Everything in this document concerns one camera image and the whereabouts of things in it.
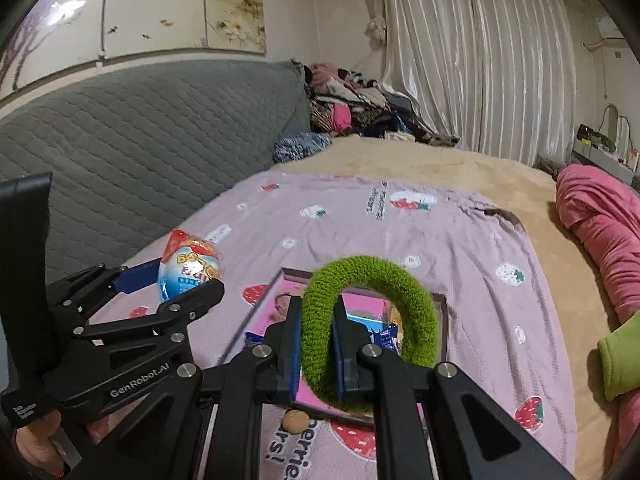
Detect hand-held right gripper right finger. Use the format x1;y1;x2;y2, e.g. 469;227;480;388
332;294;576;480

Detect pink quilt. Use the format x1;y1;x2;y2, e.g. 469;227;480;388
555;162;640;326

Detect person's left hand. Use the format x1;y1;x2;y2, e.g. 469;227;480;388
12;410;68;480

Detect cluttered dresser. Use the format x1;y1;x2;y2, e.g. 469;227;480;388
572;124;640;183

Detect white curtain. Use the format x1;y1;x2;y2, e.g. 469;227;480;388
357;0;576;168

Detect grey quilted cover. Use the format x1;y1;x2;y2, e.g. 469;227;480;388
0;59;313;286

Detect green fuzzy hair tie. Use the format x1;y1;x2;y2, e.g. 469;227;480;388
300;255;442;416

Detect pile of clothes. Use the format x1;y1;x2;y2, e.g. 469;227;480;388
302;62;461;148

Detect purple printed blanket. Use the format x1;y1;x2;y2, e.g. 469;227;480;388
85;170;578;480

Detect white air conditioner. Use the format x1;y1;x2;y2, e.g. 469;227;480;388
595;15;628;41

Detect pink tray box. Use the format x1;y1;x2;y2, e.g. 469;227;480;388
220;267;449;428

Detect oval mirror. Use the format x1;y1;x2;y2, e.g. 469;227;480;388
600;104;631;153

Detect beige bed sheet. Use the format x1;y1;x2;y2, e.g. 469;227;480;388
270;135;640;480

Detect blue white toy egg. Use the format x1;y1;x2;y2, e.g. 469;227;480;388
156;229;225;302

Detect blue patterned cloth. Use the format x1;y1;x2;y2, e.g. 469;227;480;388
272;131;333;163

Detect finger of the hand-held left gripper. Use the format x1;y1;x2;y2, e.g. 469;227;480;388
45;260;163;312
75;279;226;347

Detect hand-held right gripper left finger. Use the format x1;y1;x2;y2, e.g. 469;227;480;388
107;294;305;480

